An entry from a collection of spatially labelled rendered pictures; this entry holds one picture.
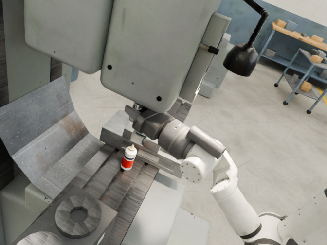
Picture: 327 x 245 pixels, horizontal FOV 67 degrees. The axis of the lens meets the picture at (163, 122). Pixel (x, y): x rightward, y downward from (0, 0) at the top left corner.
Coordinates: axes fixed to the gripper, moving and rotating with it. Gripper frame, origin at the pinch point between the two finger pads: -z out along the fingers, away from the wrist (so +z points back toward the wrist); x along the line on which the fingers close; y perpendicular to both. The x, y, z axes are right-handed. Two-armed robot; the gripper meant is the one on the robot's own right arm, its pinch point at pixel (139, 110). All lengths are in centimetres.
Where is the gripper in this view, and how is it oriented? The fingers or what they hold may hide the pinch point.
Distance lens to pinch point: 71.6
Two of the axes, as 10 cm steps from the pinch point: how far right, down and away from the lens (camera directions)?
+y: -3.0, 7.7, 5.7
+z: 7.5, 5.5, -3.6
